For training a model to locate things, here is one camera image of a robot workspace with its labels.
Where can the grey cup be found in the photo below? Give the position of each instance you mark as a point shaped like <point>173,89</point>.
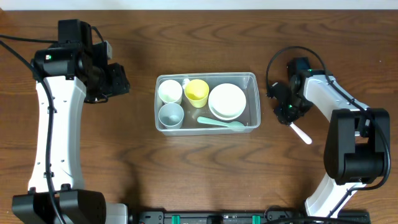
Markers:
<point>171,115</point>

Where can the mint green plastic spoon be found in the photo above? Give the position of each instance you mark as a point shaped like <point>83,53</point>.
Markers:
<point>233,124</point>

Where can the white bowl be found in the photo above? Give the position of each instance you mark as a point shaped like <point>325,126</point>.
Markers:
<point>227,101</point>

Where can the white cup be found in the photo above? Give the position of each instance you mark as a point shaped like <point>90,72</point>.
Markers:
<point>170,91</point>

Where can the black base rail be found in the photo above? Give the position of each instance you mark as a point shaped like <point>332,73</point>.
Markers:
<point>271,215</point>

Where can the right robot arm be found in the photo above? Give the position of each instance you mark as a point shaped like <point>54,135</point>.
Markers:
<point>357,150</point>

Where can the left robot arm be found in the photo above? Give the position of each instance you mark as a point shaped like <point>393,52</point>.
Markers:
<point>67,78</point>

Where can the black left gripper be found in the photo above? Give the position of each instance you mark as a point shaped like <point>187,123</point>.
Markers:
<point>119,81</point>

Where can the yellow cup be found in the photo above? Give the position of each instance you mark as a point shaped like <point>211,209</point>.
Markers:
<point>197,92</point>

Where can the pink plastic fork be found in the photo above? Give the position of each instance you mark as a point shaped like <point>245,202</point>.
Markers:
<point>302,135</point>

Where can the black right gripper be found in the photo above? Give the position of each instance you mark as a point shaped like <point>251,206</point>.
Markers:
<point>282,111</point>

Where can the clear plastic container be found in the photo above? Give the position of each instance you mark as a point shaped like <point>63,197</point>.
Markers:
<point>207,103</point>

